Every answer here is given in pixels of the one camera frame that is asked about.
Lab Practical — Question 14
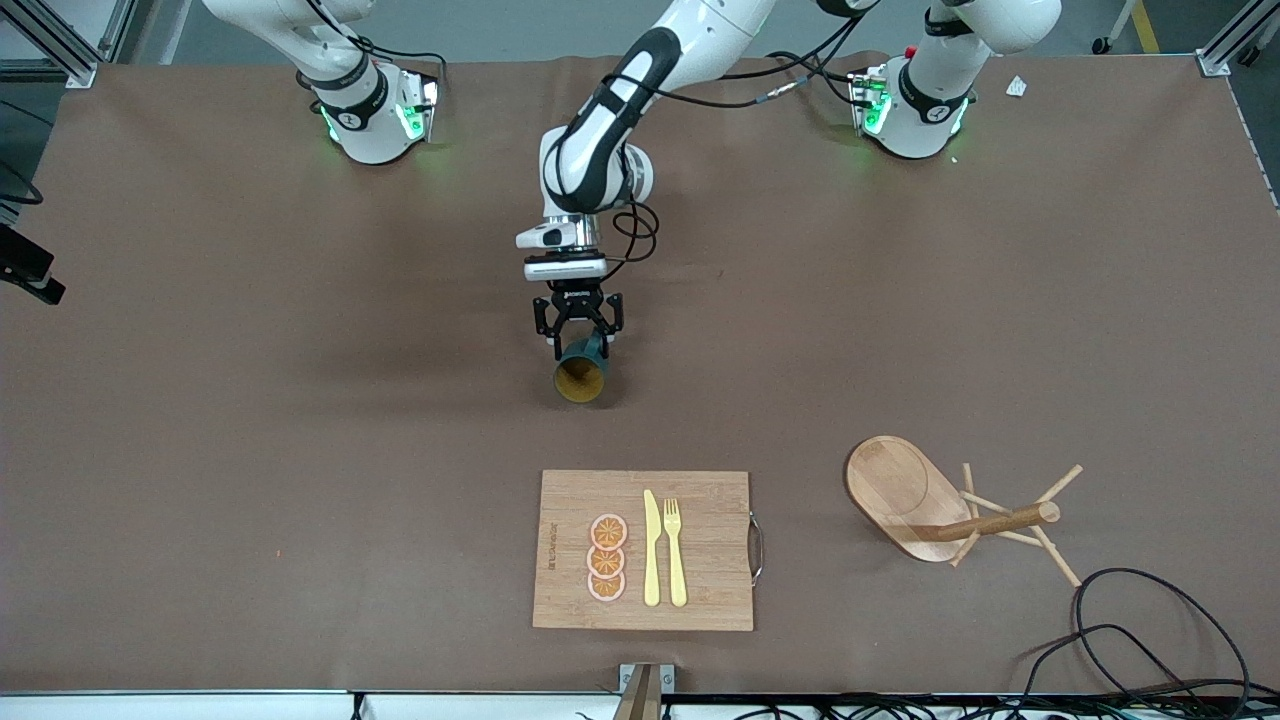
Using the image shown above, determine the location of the aluminium frame profile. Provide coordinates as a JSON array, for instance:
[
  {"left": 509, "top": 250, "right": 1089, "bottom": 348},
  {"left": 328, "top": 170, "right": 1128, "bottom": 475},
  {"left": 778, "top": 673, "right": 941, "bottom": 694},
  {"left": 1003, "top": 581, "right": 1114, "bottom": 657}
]
[
  {"left": 0, "top": 0, "right": 101, "bottom": 89},
  {"left": 1197, "top": 0, "right": 1280, "bottom": 78}
]

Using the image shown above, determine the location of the bamboo cutting board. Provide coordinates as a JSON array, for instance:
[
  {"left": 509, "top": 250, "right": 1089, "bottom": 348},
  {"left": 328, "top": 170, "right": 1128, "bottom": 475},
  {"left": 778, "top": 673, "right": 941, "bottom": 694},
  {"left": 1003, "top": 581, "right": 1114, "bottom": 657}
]
[{"left": 532, "top": 469, "right": 766, "bottom": 633}]

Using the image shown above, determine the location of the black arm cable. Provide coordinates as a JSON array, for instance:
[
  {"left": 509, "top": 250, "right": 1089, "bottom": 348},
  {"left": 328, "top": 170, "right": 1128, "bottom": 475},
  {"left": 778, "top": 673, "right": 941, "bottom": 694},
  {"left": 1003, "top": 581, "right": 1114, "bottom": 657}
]
[
  {"left": 0, "top": 158, "right": 45, "bottom": 209},
  {"left": 598, "top": 0, "right": 883, "bottom": 288}
]

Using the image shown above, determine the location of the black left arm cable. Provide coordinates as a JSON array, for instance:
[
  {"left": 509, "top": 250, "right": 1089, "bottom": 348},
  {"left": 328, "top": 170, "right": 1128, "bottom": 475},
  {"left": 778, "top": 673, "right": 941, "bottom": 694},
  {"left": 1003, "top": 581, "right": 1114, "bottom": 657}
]
[{"left": 598, "top": 0, "right": 883, "bottom": 288}]

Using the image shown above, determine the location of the dark green ribbed cup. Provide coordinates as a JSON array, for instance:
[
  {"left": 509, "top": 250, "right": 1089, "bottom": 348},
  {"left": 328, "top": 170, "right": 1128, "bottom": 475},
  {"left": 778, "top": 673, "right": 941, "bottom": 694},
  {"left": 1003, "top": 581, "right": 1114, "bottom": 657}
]
[{"left": 553, "top": 332, "right": 610, "bottom": 405}]

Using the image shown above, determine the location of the yellow plastic knife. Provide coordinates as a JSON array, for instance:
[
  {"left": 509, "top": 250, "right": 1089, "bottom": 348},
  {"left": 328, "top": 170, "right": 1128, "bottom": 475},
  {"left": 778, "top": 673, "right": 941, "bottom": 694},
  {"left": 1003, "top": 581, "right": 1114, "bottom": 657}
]
[{"left": 643, "top": 489, "right": 663, "bottom": 608}]

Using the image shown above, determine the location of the metal table bracket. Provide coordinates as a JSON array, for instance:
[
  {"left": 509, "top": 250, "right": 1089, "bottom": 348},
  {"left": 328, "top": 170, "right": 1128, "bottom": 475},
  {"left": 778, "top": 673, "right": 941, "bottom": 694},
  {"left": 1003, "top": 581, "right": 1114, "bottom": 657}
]
[{"left": 612, "top": 663, "right": 676, "bottom": 720}]

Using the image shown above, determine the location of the black looped cable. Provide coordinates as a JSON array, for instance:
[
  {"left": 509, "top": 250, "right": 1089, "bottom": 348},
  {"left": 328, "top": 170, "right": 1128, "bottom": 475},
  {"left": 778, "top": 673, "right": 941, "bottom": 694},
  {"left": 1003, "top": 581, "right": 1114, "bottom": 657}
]
[
  {"left": 1020, "top": 624, "right": 1246, "bottom": 717},
  {"left": 1074, "top": 567, "right": 1252, "bottom": 703}
]

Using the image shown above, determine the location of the white table edge rail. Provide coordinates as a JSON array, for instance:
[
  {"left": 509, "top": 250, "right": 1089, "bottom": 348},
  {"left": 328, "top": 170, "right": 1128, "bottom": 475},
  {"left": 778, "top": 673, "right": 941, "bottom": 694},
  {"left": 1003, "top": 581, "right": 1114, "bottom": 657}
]
[{"left": 0, "top": 689, "right": 1280, "bottom": 720}]

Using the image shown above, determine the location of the black base cable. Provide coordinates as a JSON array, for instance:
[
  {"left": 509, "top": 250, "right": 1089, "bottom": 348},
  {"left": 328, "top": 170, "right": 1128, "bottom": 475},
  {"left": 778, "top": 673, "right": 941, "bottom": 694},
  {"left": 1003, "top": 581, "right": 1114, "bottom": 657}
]
[
  {"left": 765, "top": 49, "right": 863, "bottom": 107},
  {"left": 355, "top": 37, "right": 449, "bottom": 89}
]

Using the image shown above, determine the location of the brown table cover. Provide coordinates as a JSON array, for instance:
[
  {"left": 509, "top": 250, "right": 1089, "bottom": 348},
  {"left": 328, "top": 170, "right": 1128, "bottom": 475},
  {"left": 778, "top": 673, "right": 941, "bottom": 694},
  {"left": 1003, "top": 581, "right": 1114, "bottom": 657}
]
[{"left": 0, "top": 52, "right": 1280, "bottom": 697}]

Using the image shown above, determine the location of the black left base cable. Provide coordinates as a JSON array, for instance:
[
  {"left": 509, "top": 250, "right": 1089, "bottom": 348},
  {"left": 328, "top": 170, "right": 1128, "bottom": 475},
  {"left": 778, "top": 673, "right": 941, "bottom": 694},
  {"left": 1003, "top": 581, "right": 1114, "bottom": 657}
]
[{"left": 765, "top": 49, "right": 863, "bottom": 107}]

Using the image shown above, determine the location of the yellow plastic fork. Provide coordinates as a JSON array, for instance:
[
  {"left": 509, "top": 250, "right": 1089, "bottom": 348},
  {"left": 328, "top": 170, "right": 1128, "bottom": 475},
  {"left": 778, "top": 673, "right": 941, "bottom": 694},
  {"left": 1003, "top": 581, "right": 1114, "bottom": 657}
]
[{"left": 663, "top": 498, "right": 689, "bottom": 608}]

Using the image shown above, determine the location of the black right base cable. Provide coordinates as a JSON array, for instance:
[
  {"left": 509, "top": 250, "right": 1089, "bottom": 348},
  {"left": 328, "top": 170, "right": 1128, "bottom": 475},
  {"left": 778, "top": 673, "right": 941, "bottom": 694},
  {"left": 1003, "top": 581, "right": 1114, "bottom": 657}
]
[{"left": 355, "top": 37, "right": 449, "bottom": 89}]

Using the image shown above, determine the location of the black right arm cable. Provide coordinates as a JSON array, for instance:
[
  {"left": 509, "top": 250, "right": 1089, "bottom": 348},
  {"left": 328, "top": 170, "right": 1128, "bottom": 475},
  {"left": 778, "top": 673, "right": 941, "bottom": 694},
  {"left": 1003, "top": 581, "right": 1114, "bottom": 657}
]
[{"left": 0, "top": 158, "right": 45, "bottom": 209}]

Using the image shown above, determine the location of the wooden mug tree stand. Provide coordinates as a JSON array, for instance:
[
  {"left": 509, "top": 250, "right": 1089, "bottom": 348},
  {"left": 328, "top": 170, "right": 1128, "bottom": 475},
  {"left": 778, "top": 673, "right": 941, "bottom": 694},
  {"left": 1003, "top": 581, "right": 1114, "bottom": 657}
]
[{"left": 844, "top": 435, "right": 1087, "bottom": 588}]

